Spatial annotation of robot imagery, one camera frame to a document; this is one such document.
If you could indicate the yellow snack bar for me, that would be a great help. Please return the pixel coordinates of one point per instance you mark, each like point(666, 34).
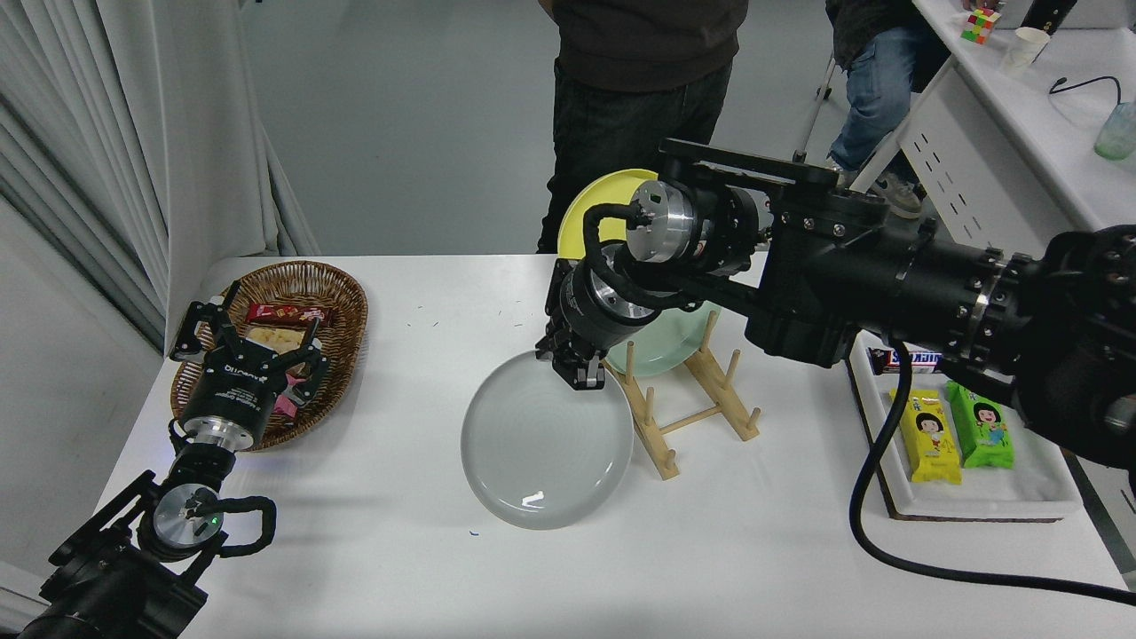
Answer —
point(932, 444)

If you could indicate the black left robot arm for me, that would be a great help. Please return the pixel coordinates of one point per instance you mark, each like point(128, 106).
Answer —
point(106, 586)

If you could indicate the white perforated desk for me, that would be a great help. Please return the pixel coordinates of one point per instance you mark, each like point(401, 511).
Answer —
point(1021, 204)

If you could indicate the grey curtain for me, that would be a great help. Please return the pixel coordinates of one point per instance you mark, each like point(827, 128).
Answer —
point(133, 133)

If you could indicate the green translucent cup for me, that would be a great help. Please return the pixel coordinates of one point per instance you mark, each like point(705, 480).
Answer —
point(1116, 133)

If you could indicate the pink snack wrapper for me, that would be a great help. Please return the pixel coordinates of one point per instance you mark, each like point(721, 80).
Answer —
point(286, 406)

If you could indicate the white rectangular tray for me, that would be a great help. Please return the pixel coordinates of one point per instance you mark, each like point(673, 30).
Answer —
point(1029, 484)

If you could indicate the yellow plate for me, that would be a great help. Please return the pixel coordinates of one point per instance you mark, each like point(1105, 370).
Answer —
point(614, 190)

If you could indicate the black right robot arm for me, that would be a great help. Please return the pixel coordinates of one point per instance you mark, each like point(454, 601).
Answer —
point(887, 275)

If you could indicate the wooden plate rack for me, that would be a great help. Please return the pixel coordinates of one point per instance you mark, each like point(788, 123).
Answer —
point(661, 461)

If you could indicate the white paper cup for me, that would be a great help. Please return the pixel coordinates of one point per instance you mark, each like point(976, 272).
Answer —
point(1025, 49)

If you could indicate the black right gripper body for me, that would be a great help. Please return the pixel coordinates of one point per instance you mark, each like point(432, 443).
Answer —
point(577, 324)

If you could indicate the grey plate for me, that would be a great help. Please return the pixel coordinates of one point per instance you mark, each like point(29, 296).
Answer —
point(541, 453)

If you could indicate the pale yellow snack pack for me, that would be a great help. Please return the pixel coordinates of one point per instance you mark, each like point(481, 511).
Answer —
point(271, 339)

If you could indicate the red snack bar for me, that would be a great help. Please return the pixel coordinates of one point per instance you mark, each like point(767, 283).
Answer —
point(284, 312)

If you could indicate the brown Snickers bar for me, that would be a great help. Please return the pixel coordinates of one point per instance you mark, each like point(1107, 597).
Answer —
point(914, 358)

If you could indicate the brown wicker basket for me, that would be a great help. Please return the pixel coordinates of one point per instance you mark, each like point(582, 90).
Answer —
point(346, 302)

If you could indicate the colourful puzzle cube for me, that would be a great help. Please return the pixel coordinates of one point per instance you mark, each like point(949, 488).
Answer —
point(981, 25)

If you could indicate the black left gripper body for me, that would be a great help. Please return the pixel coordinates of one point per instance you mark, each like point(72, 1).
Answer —
point(232, 390)

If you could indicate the person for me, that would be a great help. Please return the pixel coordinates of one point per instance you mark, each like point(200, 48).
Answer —
point(879, 89)
point(639, 106)

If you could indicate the white chair leg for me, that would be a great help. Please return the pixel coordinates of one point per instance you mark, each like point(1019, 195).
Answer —
point(818, 111)

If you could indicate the mint green plate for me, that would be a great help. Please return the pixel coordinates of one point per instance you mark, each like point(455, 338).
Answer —
point(674, 342)

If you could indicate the black object on desk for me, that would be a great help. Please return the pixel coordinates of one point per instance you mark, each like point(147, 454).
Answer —
point(1052, 13)

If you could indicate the green snack bar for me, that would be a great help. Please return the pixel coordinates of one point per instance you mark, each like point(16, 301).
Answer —
point(981, 435)

